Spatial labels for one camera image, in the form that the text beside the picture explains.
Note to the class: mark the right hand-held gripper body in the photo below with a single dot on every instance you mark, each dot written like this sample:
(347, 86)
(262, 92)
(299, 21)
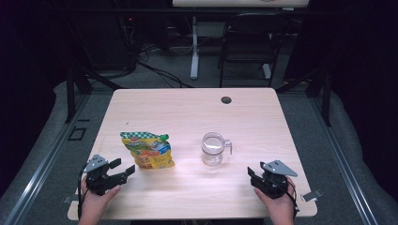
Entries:
(273, 184)

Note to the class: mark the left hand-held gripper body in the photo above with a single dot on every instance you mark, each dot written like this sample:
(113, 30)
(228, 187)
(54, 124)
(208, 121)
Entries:
(100, 181)

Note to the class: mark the yellow seasoning pouch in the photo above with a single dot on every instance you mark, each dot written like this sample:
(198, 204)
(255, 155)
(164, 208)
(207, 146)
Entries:
(148, 151)

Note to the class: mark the clear glass jar with lid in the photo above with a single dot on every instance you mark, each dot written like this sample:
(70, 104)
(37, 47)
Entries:
(212, 150)

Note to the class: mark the person's left hand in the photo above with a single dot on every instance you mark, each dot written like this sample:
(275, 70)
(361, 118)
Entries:
(94, 203)

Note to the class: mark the person's right hand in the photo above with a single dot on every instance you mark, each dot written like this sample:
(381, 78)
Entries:
(281, 206)

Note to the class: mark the grey tape strip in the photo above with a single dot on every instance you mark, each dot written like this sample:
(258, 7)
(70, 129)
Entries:
(71, 199)
(311, 195)

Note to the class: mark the black metal stand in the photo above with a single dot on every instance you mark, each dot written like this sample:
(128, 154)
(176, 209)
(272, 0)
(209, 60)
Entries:
(70, 93)
(327, 100)

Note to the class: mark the black folding chair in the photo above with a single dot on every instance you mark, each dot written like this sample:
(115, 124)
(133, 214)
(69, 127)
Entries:
(250, 37)

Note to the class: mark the white desk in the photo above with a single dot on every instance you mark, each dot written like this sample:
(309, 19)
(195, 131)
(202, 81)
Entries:
(194, 47)

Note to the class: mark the aluminium floor rail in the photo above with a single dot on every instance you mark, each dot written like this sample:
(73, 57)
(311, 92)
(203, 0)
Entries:
(47, 162)
(344, 162)

